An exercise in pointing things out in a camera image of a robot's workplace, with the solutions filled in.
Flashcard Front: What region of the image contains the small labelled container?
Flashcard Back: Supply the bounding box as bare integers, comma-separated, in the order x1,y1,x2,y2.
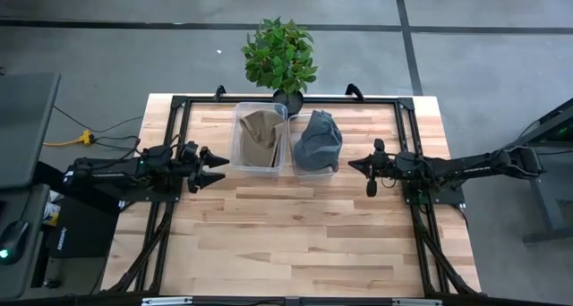
43,201,62,227

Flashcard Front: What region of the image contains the grey flat panel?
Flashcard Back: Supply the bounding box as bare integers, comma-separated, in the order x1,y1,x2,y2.
0,71,62,191

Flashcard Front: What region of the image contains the black floor cable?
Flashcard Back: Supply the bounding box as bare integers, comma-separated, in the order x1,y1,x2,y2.
52,104,144,135

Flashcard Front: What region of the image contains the low clear plastic bin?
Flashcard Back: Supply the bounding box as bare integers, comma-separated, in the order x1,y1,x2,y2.
287,112,344,180

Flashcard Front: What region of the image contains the black box with white logo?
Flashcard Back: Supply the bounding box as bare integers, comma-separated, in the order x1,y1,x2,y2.
47,197,121,259

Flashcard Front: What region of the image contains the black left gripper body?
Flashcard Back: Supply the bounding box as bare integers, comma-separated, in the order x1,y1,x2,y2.
178,140,202,194

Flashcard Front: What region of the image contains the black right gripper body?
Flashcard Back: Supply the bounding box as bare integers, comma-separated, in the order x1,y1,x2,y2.
365,138,404,199

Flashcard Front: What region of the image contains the black metal cart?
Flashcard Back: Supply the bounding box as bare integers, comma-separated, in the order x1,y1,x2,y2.
494,98,573,244

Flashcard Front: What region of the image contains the black computer mouse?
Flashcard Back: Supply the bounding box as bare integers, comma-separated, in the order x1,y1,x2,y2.
0,219,30,266

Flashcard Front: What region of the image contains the silver metal bracket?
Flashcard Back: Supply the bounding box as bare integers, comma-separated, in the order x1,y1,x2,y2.
392,298,443,306
141,296,193,306

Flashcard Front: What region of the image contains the yellow power cord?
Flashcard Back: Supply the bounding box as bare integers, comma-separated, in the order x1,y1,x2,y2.
43,130,96,148

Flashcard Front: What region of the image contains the grey side table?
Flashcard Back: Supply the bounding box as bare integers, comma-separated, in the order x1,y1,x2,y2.
0,183,50,301

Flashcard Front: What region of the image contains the black metal table frame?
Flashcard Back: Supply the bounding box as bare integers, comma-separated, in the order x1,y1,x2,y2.
100,93,483,298

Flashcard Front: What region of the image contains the tall clear plastic bin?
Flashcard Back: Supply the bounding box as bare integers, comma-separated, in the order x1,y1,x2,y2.
229,101,288,178

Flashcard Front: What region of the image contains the green potted plant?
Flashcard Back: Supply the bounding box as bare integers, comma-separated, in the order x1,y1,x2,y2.
240,15,319,117

